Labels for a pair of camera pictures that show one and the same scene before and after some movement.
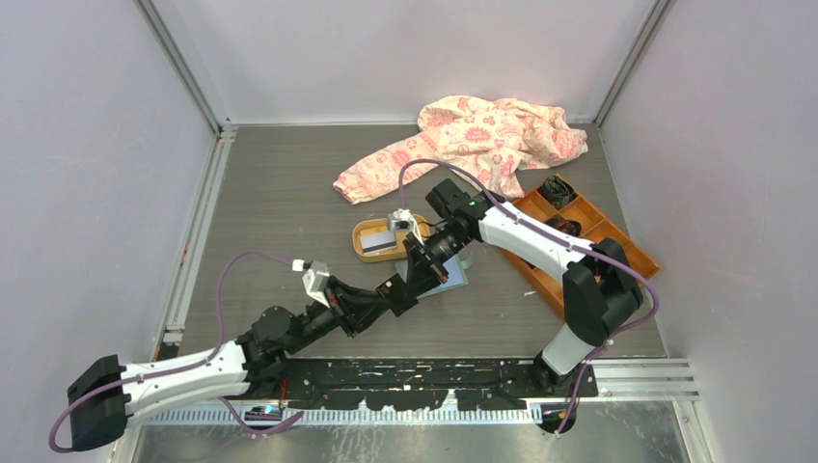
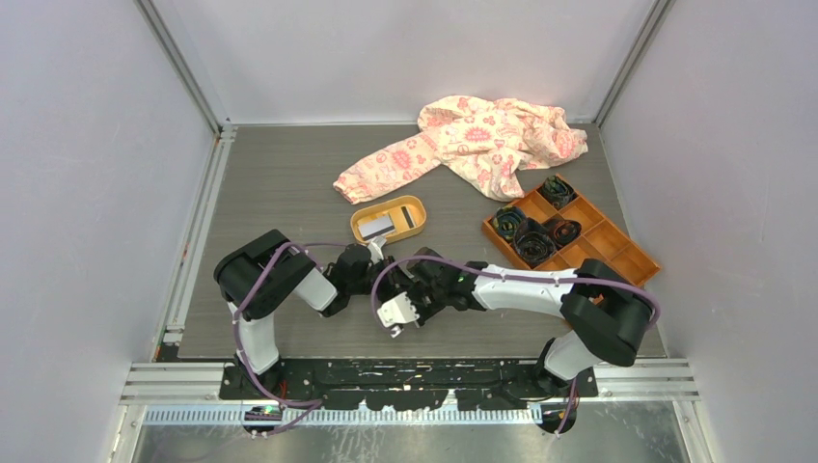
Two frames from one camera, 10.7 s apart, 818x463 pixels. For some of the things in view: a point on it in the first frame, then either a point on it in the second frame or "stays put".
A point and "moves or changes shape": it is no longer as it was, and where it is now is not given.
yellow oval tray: x=374 y=226 moves or changes shape
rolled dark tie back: x=557 y=191 stays put
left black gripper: x=352 y=308 -> x=380 y=264
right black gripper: x=422 y=276 -> x=412 y=295
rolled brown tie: x=561 y=225 stays put
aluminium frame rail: x=199 y=94 stays put
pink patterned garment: x=496 y=139 stays put
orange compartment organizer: x=559 y=206 stays put
